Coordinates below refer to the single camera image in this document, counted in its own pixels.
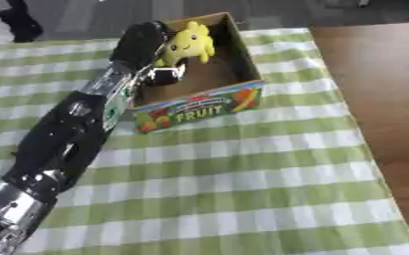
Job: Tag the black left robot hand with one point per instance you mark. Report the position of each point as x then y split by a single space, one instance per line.
139 45

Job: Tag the yellow star soft toy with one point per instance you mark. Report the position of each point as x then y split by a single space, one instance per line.
189 45

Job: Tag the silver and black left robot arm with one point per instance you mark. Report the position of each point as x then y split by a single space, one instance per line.
62 139

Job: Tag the cardboard box with fruit print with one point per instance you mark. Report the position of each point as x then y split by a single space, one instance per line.
204 83

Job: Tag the person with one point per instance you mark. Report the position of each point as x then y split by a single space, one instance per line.
17 20

